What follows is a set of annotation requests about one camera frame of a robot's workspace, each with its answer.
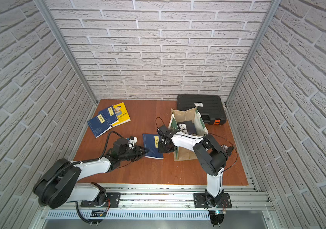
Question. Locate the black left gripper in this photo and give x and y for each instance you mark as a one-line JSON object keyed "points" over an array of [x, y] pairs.
{"points": [[136, 152]]}

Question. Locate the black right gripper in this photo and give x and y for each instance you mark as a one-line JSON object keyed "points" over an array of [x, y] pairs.
{"points": [[159, 144]]}

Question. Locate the black cover book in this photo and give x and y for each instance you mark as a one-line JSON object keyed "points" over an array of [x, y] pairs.
{"points": [[187, 127]]}

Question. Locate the yellow cartoon cover book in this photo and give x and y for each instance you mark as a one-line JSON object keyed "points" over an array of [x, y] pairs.
{"points": [[122, 114]]}

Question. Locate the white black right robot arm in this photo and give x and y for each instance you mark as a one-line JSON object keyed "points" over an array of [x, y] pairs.
{"points": [[211, 156]]}

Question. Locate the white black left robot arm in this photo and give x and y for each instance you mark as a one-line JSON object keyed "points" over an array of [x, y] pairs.
{"points": [[59, 184]]}

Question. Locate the black plastic tool case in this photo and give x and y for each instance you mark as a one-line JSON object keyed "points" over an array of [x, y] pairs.
{"points": [[209, 106]]}

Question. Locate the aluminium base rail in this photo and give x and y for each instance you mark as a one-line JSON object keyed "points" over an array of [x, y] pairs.
{"points": [[174, 202]]}

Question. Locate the aluminium frame post left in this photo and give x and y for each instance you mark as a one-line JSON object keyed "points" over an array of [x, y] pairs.
{"points": [[46, 13]]}

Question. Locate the aluminium frame post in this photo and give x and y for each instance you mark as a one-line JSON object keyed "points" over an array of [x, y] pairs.
{"points": [[258, 38], [46, 13]]}

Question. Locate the aluminium frame post right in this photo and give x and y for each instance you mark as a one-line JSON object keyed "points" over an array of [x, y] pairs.
{"points": [[258, 38]]}

